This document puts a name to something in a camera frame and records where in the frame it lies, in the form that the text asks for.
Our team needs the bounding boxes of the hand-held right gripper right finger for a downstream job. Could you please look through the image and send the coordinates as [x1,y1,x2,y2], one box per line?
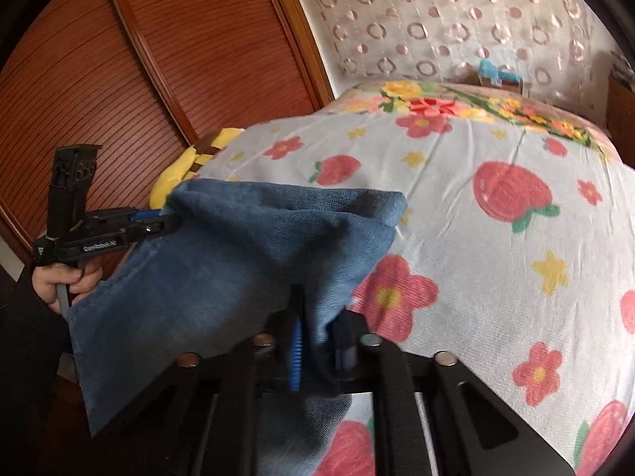
[330,310,576,476]

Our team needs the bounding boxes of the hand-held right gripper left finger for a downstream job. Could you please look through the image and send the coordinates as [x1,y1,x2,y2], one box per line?
[113,285,306,476]

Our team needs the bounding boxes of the blue denim pants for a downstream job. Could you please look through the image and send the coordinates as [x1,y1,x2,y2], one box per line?
[66,178,408,476]

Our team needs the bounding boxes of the person's left forearm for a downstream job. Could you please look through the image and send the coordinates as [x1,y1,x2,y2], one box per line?
[0,270,75,457]

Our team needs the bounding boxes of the person's left hand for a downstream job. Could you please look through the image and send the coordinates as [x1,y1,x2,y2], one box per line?
[32,262,103,314]

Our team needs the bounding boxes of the yellow plush toy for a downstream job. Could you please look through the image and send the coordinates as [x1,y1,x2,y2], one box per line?
[149,128,245,209]

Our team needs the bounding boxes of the wooden slatted wardrobe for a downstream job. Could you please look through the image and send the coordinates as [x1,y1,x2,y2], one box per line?
[0,0,334,271]

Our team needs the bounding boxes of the white strawberry-print bed sheet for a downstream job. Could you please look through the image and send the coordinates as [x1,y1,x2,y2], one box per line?
[196,109,635,476]

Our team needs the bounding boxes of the floral fleece blanket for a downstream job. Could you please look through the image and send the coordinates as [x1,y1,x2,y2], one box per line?
[337,79,616,159]

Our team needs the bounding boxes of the small blue toy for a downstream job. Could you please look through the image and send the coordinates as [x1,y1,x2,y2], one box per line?
[477,58,525,91]

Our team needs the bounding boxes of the circle-patterned sheer curtain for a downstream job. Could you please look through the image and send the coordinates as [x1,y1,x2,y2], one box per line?
[283,0,631,110]

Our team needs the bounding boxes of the wooden side cabinet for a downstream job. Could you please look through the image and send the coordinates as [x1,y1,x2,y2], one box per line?
[606,77,635,169]

